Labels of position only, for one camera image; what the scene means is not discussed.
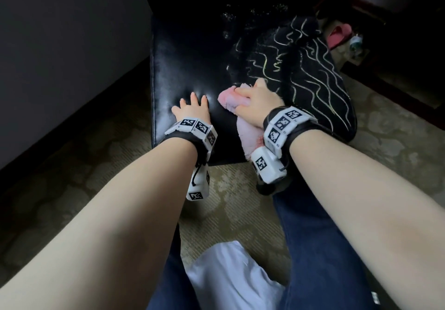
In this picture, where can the person's left hand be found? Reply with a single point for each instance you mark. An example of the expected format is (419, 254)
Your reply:
(193, 108)

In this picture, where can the person's right hand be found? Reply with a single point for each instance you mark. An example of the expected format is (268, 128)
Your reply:
(264, 103)

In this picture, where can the pink cleaning cloth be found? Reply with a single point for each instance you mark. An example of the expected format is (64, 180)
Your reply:
(229, 99)

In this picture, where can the black office chair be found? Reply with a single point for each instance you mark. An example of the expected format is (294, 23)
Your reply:
(184, 59)

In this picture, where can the person's left forearm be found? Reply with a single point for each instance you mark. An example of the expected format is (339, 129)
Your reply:
(104, 237)

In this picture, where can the person's right forearm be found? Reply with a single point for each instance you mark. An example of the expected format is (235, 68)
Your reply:
(375, 209)

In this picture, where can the left wrist marker band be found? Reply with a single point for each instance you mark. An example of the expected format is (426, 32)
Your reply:
(194, 129)

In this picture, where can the wrist marker band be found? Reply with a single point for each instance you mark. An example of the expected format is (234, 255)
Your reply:
(194, 129)
(285, 125)

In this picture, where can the right wrist marker band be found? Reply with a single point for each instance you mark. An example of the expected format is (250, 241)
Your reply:
(285, 125)

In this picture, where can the red slipper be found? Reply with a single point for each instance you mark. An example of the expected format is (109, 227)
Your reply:
(339, 34)

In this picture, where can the clear plastic bottle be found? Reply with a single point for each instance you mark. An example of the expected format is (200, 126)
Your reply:
(355, 44)

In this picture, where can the blue trousers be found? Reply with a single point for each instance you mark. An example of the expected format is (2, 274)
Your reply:
(313, 250)

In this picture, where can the white fabric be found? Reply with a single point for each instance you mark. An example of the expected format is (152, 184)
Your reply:
(233, 275)

